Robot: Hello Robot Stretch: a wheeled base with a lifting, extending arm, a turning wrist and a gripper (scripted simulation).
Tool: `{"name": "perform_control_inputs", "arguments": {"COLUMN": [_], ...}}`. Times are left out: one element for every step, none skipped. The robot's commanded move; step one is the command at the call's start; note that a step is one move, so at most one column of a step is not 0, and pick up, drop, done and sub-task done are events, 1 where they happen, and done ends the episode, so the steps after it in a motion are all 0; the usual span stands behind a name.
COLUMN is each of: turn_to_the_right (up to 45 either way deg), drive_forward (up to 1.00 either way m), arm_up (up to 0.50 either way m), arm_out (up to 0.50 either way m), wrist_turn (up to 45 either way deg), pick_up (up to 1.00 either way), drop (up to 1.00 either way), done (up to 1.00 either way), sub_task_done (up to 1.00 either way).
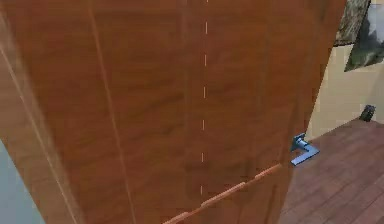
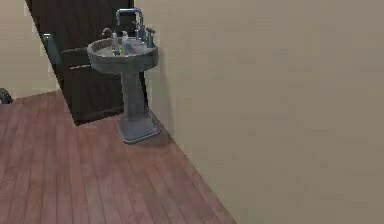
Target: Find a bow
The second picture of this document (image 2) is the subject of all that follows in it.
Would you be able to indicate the clear soap bottle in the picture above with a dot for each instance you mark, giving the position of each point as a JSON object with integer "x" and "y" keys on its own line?
{"x": 125, "y": 40}

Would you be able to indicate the clear green-based bottle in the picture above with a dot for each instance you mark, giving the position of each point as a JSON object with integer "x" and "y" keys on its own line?
{"x": 115, "y": 45}

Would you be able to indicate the dark brown room door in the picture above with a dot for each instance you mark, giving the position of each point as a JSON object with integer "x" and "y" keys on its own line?
{"x": 90, "y": 90}

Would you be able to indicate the silver sink faucet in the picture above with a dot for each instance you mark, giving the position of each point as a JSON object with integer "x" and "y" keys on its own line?
{"x": 138, "y": 20}

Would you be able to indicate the dark round object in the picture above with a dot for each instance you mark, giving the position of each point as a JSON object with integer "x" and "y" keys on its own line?
{"x": 4, "y": 96}

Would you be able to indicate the grey pedestal sink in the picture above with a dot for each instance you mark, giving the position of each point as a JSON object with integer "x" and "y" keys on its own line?
{"x": 133, "y": 96}

